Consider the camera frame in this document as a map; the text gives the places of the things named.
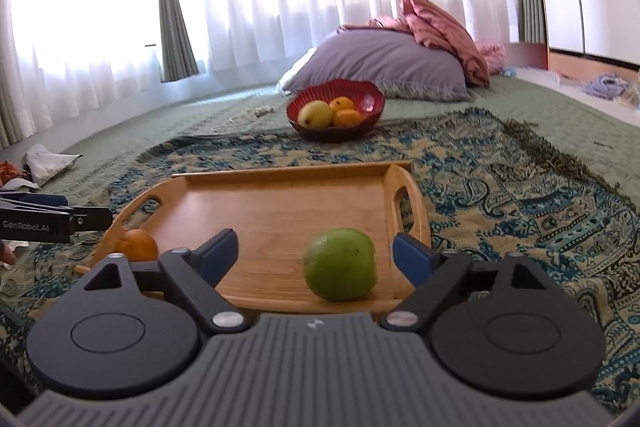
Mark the large orange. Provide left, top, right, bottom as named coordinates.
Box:
left=114, top=229, right=160, bottom=262

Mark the green apple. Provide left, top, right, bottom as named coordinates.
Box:
left=303, top=228, right=378, bottom=303

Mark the white paper bag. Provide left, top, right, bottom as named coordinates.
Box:
left=1, top=144, right=80, bottom=192

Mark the wooden serving tray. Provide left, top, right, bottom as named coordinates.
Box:
left=76, top=161, right=431, bottom=314

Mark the patterned blue beige throw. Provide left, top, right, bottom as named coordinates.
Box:
left=1, top=109, right=639, bottom=426

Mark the orange fruit in bowl front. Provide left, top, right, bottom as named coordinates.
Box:
left=332, top=108, right=364, bottom=129

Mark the orange fruit in bowl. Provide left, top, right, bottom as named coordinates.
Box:
left=332, top=108, right=364, bottom=129
left=329, top=96, right=356, bottom=113

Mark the red fruit bowl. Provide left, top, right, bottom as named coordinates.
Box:
left=286, top=79, right=386, bottom=143

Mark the orange fruit in bowl back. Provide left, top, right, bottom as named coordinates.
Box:
left=329, top=96, right=356, bottom=113

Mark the yellow mango in bowl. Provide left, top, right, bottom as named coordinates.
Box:
left=297, top=100, right=334, bottom=131

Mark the purple pillow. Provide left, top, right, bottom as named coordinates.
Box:
left=278, top=29, right=471, bottom=102

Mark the green curtain left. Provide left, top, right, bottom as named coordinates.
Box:
left=158, top=0, right=198, bottom=82

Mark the green quilted bedspread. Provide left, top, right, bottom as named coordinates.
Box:
left=0, top=74, right=640, bottom=208

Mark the pink blanket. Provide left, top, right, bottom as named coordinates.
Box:
left=337, top=0, right=506, bottom=88

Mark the blue clothes pile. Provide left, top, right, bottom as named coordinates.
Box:
left=582, top=75, right=639, bottom=106

